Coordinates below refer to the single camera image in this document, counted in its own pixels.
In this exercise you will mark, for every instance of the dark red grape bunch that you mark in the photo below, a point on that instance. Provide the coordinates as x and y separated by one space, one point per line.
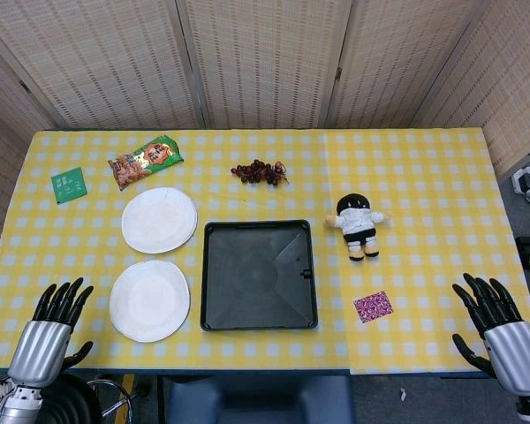
256 172

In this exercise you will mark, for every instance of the purple patterned square packet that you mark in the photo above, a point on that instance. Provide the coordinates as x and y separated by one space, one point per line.
373 307

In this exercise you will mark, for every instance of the green square packet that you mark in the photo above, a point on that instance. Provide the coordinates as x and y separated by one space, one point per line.
69 185

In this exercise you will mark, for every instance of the woven folding screen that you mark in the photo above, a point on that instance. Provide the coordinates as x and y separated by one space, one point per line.
265 62

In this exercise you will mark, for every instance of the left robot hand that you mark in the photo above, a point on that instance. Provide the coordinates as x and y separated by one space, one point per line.
40 349

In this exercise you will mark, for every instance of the yellow white checked tablecloth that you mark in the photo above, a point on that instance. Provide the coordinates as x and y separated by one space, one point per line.
424 185

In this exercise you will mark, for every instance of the black round base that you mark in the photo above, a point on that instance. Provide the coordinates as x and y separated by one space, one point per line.
70 402

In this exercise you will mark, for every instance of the dark blue chair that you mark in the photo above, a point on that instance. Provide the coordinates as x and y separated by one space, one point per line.
256 399

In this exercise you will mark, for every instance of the small plush doll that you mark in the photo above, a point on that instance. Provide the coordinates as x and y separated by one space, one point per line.
357 221

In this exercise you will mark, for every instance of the orange green snack bag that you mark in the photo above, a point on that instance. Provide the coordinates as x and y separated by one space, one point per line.
143 162

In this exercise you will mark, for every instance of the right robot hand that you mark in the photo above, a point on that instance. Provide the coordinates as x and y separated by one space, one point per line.
514 353

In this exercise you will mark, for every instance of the white power adapter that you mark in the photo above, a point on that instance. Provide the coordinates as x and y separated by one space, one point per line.
523 180

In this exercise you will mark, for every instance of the white paper scrap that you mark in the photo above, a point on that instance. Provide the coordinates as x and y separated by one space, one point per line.
403 394

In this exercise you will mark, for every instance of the white paper plate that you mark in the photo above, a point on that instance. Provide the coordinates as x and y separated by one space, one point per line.
149 301
159 220

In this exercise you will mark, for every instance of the black square plastic tray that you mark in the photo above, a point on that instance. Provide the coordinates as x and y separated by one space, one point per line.
258 274

